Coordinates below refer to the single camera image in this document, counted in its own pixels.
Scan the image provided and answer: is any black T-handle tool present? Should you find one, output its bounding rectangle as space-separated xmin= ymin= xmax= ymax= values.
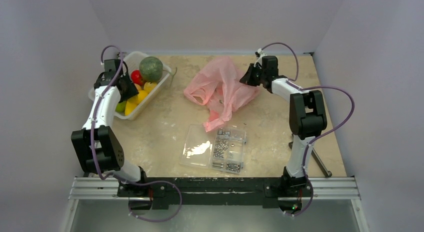
xmin=286 ymin=135 xmax=332 ymax=178

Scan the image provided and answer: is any peach fruit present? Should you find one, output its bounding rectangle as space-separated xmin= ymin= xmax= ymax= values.
xmin=134 ymin=83 xmax=142 ymax=91

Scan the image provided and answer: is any purple cable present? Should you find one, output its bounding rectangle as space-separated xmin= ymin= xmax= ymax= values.
xmin=90 ymin=45 xmax=183 ymax=223
xmin=259 ymin=42 xmax=356 ymax=218

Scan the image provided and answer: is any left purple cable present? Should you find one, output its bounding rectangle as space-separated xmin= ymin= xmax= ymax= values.
xmin=90 ymin=45 xmax=183 ymax=223

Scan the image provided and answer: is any aluminium frame rail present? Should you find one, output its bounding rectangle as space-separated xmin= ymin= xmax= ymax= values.
xmin=68 ymin=177 xmax=361 ymax=200

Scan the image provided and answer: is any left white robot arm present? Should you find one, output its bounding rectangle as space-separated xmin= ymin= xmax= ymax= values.
xmin=71 ymin=59 xmax=149 ymax=196

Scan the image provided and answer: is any white plastic basket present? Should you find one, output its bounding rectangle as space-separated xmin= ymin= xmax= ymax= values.
xmin=85 ymin=51 xmax=172 ymax=127

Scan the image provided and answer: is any pink plastic bag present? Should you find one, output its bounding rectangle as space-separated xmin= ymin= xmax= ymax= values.
xmin=183 ymin=56 xmax=260 ymax=132

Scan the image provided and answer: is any clear plastic screw box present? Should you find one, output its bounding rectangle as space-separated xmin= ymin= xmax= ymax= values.
xmin=179 ymin=124 xmax=247 ymax=174

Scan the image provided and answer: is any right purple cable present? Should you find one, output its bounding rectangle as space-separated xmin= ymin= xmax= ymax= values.
xmin=259 ymin=42 xmax=356 ymax=218

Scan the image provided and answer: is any large red apple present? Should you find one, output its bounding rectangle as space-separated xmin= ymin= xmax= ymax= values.
xmin=130 ymin=70 xmax=145 ymax=86

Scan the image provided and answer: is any yellow lemon fruit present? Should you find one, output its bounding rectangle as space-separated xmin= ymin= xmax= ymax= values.
xmin=124 ymin=99 xmax=138 ymax=116
xmin=135 ymin=90 xmax=149 ymax=104

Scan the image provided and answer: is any green netted melon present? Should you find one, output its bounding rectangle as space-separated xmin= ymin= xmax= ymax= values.
xmin=139 ymin=56 xmax=164 ymax=82

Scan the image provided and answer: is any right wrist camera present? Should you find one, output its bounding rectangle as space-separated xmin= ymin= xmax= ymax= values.
xmin=254 ymin=48 xmax=267 ymax=67

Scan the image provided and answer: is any pale yellow fruit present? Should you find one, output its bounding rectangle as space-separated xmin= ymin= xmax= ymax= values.
xmin=143 ymin=82 xmax=158 ymax=93

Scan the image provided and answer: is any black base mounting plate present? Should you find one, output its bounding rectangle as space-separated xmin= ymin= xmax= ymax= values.
xmin=117 ymin=177 xmax=312 ymax=210

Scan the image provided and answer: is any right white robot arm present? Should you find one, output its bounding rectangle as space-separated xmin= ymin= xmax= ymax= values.
xmin=240 ymin=55 xmax=328 ymax=195

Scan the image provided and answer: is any green lime fruit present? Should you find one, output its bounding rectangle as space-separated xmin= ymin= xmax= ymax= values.
xmin=115 ymin=101 xmax=127 ymax=113

